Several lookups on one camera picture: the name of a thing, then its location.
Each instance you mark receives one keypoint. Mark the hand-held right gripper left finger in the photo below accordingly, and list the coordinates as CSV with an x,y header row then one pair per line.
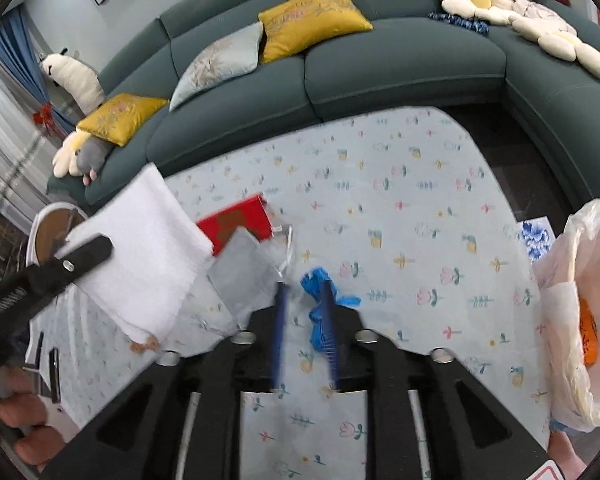
x,y
280,330

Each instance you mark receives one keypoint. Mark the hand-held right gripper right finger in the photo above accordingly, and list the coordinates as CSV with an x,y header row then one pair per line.
x,y
331,330

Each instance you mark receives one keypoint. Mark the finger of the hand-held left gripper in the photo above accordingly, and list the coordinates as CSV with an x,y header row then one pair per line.
x,y
80,257

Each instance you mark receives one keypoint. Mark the blue glove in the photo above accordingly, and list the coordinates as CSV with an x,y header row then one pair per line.
x,y
311,282

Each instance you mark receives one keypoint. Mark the white towel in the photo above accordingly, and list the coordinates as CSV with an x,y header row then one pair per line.
x,y
140,240

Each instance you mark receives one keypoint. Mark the white bin with plastic bag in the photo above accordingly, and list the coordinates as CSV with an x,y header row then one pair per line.
x,y
560,270

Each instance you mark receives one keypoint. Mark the orange crepe paper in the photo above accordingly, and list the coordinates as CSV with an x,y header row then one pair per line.
x,y
587,332

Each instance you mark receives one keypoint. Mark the person's left hand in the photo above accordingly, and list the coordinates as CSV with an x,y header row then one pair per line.
x,y
22,410

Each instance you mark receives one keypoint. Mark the round wooden white stool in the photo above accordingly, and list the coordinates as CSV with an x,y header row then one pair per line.
x,y
50,230

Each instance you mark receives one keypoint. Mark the clear plastic wrap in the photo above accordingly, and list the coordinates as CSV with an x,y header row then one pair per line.
x,y
210,325

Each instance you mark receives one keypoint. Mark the grey plush with flower pillow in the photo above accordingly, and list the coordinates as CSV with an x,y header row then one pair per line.
x,y
67,157

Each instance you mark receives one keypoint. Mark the grey plush mouse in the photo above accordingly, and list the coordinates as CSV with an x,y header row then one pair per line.
x,y
92,155

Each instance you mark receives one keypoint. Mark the red flat box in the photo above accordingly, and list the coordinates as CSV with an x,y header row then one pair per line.
x,y
215,227

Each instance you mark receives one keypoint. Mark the red curtain tie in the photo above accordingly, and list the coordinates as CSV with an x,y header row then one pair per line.
x,y
42,117

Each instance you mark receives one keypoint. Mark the small yellow embroidered pillow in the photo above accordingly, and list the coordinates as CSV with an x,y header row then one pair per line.
x,y
120,117

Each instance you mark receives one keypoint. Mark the white sheer curtain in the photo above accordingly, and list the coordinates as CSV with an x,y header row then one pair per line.
x,y
0,135

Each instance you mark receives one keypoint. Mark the long white plush toy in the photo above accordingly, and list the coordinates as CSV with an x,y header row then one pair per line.
x,y
77,80

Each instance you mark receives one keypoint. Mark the blue curtain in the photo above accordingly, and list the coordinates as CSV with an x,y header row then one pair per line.
x,y
25,60

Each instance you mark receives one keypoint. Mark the blue white patterned paper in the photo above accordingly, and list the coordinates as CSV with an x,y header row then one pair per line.
x,y
535,237

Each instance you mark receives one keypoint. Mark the light blue embroidered pillow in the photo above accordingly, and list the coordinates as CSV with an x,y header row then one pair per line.
x,y
220,65

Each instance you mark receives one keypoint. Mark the teal fabric sofa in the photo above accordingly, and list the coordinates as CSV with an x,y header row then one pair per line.
x,y
405,60

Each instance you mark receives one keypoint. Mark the large yellow embroidered pillow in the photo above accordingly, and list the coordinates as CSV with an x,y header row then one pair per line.
x,y
315,25

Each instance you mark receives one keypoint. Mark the white pink round cushion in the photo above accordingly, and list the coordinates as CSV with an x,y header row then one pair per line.
x,y
535,10

